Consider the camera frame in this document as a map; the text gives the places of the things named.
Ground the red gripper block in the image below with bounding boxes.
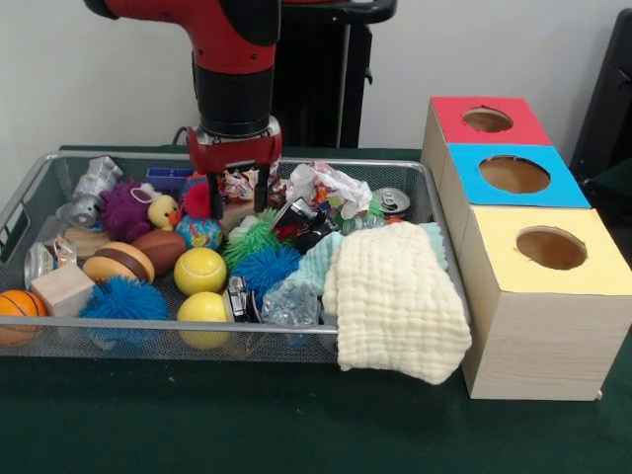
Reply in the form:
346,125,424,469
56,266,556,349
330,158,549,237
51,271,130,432
185,117,284,220

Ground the small yellow plush duck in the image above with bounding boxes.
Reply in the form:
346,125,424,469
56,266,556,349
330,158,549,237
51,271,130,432
147,194,183,232

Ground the light blue muslin cloth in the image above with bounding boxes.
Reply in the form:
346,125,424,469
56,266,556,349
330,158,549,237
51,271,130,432
283,221,449,287

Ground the cream muslin cloth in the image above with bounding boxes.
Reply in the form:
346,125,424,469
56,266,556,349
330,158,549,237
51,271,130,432
321,220,473,385

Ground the wooden box with three holes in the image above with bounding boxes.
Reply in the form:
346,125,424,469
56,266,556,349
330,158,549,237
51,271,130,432
421,96,632,401

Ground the globe print ball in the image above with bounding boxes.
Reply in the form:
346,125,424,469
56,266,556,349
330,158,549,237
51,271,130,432
175,214,224,252

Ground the blue spiky rubber ball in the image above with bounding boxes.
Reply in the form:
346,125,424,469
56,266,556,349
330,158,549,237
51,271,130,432
230,245,303,293
77,275,172,322

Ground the yellow foam ball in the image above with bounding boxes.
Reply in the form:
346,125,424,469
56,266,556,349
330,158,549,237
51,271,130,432
176,291,233,351
173,246,228,297

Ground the purple spiky rubber ball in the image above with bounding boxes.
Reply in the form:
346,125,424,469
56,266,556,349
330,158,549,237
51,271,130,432
100,181,155,243

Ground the toy hamburger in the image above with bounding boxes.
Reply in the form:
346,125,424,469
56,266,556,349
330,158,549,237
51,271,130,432
82,241,156,285

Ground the black chair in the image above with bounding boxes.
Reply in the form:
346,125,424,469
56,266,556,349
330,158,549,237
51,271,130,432
570,8,632,198

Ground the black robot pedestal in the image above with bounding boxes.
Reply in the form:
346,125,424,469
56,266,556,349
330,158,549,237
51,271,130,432
274,0,399,148

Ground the shallow wire mesh bin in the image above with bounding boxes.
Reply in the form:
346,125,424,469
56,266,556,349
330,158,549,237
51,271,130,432
0,151,470,367

